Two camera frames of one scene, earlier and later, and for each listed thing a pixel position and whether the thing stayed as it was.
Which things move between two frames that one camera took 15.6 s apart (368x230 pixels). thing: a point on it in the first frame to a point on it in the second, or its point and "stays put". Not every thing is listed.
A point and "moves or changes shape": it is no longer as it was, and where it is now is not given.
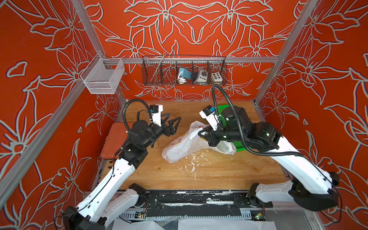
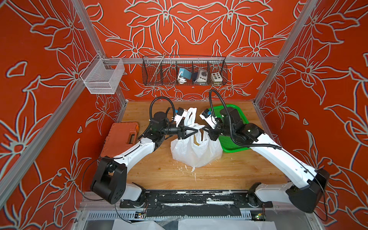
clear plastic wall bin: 103,75 stays put
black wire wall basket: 173,70 stays put
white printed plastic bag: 189,141 moves or changes shape
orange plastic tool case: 116,136 stays put
